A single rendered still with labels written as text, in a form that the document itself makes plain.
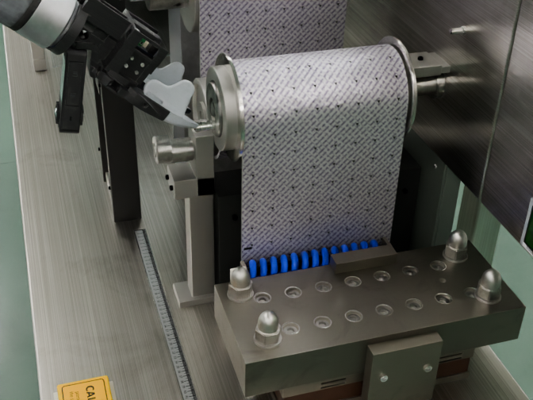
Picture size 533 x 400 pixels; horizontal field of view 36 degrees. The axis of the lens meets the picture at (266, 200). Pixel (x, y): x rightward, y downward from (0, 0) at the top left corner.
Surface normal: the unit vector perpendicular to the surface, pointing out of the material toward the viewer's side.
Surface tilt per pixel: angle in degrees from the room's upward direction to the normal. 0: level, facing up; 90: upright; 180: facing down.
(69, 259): 0
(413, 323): 0
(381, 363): 90
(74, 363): 0
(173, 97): 86
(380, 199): 90
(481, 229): 90
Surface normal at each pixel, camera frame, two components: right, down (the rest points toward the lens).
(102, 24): 0.29, 0.53
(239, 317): 0.03, -0.83
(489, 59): -0.96, 0.15
